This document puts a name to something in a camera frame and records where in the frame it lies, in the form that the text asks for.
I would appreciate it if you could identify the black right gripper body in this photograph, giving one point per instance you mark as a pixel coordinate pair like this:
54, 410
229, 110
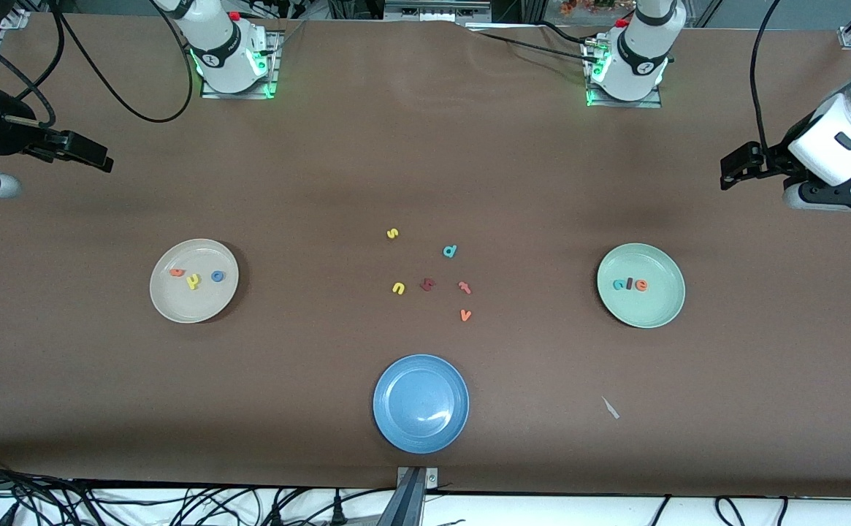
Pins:
3, 136

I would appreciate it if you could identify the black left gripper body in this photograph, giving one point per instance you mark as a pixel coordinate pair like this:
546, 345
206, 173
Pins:
770, 158

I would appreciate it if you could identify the yellow foam letter h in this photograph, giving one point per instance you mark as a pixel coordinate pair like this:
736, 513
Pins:
193, 282

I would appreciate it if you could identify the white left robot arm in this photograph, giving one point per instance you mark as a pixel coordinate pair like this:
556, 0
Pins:
637, 58

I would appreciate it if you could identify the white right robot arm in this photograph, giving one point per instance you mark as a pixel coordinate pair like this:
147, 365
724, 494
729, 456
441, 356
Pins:
220, 44

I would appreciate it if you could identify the pale green plate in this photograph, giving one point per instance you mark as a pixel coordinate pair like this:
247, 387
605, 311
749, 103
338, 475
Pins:
640, 310

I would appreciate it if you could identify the beige brown plate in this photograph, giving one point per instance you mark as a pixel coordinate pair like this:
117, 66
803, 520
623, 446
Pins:
193, 303

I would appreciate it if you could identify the orange decoration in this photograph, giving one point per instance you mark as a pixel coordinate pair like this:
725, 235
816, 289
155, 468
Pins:
589, 6

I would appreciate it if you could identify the small white tape scrap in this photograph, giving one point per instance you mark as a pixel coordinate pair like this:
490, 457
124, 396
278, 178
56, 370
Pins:
610, 408

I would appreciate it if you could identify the brown table cover sheet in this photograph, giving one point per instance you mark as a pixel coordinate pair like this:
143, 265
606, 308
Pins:
425, 146

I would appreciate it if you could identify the dark red foam letter k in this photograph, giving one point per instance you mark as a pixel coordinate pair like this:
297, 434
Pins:
427, 284

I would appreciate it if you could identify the grey equipment box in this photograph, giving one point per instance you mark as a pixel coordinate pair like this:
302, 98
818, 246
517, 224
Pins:
436, 9

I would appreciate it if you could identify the blue plate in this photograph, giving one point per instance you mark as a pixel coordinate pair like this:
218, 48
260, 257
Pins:
421, 404

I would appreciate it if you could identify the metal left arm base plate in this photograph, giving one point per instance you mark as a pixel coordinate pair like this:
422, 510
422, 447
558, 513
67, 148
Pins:
651, 104

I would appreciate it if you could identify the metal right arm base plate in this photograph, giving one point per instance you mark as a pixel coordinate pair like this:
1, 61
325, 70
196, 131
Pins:
210, 93

